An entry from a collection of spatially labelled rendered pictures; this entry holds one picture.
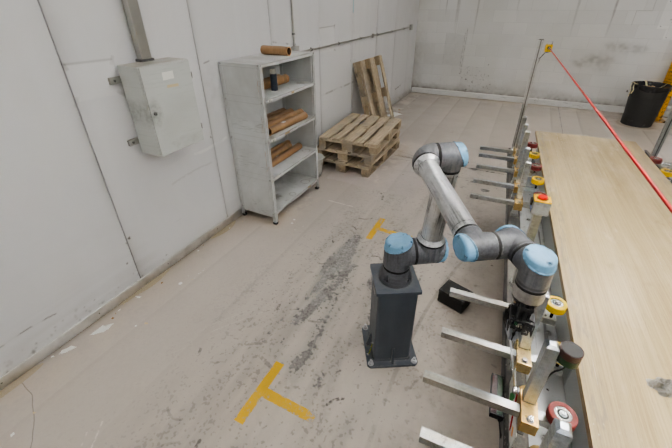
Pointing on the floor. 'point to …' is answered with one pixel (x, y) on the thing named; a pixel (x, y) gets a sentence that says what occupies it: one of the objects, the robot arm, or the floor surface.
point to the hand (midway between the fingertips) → (512, 335)
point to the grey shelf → (245, 120)
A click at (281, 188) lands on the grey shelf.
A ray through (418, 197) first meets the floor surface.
